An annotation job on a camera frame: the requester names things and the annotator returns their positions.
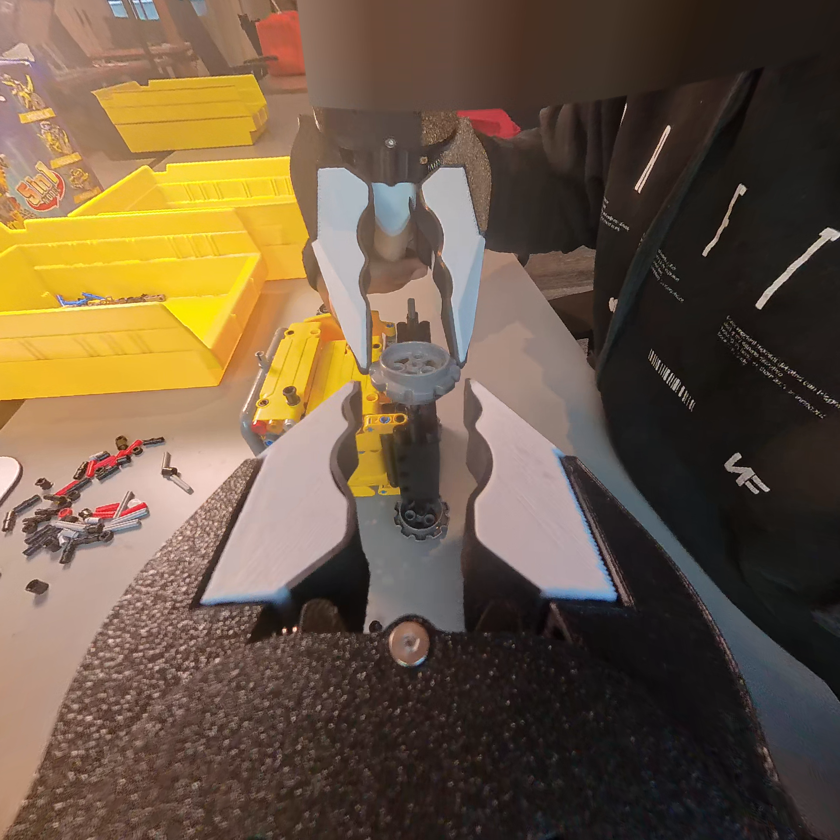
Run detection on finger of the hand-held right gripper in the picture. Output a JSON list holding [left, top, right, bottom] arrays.
[[311, 167, 393, 376], [416, 164, 489, 371]]

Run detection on red plastic bin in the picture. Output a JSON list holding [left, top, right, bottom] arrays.
[[456, 109, 526, 140]]

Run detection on yellow plastic box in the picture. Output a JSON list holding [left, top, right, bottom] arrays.
[[0, 234, 266, 403]]

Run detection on black yellow toy brick vehicle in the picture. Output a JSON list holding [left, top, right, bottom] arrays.
[[238, 297, 455, 543]]

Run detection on grey axle pin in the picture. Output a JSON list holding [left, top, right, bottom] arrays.
[[159, 451, 196, 497]]

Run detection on pile of small brick parts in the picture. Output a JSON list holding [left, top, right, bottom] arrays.
[[0, 435, 169, 599]]

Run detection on grey desk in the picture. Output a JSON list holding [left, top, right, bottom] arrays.
[[0, 79, 840, 840]]

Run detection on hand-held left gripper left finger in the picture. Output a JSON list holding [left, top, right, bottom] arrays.
[[199, 381, 363, 609]]

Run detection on blue printed kit box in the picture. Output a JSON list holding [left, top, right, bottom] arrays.
[[0, 44, 106, 232]]

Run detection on toothed brick wheel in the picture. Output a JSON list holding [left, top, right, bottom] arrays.
[[367, 338, 464, 403]]

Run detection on person's right hand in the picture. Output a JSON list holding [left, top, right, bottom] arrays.
[[355, 230, 443, 295]]

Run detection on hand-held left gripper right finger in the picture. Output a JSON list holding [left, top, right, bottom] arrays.
[[462, 378, 619, 607]]

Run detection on person's right forearm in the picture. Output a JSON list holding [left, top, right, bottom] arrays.
[[473, 95, 634, 258]]

